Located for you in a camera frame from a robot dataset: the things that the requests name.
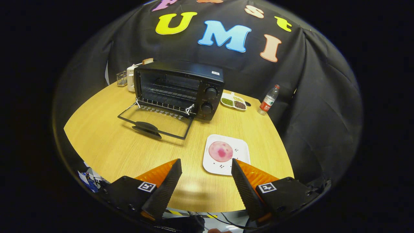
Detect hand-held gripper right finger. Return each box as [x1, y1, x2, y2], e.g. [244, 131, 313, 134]
[231, 158, 321, 222]

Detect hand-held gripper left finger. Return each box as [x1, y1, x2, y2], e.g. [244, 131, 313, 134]
[99, 159, 182, 222]

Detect white square plate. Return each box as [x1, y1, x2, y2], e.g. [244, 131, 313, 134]
[202, 134, 251, 176]

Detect pink round food slice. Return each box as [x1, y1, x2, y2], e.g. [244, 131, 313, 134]
[209, 141, 234, 162]

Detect black toaster oven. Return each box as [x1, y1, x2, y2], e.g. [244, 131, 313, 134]
[117, 61, 225, 140]

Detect white pop-up toaster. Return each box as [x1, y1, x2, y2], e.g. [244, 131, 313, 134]
[126, 62, 143, 92]

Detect blue and white packages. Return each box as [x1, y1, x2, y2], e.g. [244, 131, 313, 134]
[78, 162, 104, 193]

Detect white divided bean dish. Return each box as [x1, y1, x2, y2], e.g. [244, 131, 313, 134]
[221, 92, 247, 111]

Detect clear plastic water bottle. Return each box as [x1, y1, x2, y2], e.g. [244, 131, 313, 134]
[257, 84, 280, 116]

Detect black cable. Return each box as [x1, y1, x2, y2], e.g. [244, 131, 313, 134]
[188, 211, 262, 231]

